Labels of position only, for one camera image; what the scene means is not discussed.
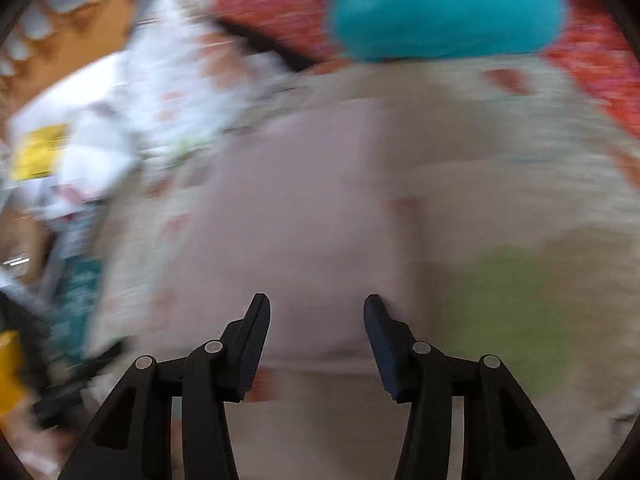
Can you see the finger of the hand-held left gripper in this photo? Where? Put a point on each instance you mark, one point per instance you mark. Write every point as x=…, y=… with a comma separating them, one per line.
x=75, y=385

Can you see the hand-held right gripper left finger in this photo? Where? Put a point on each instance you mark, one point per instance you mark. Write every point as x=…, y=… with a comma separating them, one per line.
x=250, y=355

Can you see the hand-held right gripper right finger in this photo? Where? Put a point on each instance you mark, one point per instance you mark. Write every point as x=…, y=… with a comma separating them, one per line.
x=382, y=355

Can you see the white embroidered zip jacket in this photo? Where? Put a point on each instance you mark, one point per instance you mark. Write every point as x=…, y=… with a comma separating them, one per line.
x=300, y=210

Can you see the green cardboard box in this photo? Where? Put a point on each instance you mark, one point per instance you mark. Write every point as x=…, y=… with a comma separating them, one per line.
x=80, y=300

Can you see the quilted floral blanket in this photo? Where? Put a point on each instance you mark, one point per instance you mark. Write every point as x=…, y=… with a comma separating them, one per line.
x=500, y=185

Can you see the yellow plastic bag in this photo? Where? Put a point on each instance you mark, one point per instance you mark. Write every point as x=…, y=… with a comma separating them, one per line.
x=40, y=152

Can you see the white plastic bag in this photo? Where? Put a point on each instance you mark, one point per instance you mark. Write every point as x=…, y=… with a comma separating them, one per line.
x=95, y=125

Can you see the white floral pillow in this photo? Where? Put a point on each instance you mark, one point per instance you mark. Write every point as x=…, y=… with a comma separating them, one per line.
x=185, y=70

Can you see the teal folded garment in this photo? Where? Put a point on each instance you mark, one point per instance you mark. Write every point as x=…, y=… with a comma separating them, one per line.
x=440, y=5

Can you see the red floral cloth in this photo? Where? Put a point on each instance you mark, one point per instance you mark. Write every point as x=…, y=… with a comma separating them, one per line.
x=270, y=0

